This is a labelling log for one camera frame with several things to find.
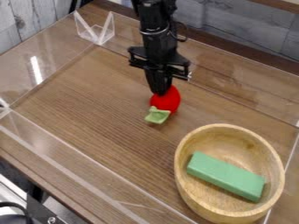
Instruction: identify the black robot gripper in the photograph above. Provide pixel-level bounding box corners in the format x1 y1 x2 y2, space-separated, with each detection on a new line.
127 46 192 95

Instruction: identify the red plush strawberry fruit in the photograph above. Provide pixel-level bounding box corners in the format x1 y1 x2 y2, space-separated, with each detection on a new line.
144 86 182 124

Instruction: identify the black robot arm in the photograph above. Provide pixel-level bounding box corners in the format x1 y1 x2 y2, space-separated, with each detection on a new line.
127 0 191 95

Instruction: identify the light wooden bowl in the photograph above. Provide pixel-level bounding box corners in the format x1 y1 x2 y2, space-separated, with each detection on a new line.
174 123 286 224

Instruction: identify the green rectangular block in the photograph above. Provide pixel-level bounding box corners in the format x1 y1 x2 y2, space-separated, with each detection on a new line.
186 151 267 202

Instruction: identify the clear acrylic enclosure wall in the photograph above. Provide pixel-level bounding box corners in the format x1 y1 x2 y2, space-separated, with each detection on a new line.
0 8 299 224

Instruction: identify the black metal stand bracket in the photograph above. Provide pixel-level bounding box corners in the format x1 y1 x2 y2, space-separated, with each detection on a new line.
27 185 60 224

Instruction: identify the black cable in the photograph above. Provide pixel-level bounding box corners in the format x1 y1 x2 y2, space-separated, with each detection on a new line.
0 200 34 224

